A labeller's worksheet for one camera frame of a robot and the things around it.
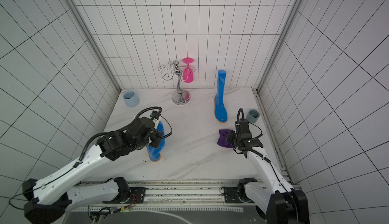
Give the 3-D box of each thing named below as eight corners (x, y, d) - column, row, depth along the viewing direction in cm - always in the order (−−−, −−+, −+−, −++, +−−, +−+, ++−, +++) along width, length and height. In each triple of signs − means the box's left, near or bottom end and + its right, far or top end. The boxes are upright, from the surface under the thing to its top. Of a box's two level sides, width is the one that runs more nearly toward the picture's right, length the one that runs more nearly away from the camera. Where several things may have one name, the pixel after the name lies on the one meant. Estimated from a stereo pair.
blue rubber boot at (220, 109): (215, 121, 102) (220, 96, 82) (213, 96, 118) (216, 70, 98) (226, 121, 102) (233, 96, 82) (222, 96, 118) (227, 70, 98)
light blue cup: (124, 107, 112) (120, 100, 107) (128, 96, 119) (124, 90, 113) (137, 107, 112) (134, 100, 107) (140, 96, 119) (138, 90, 113)
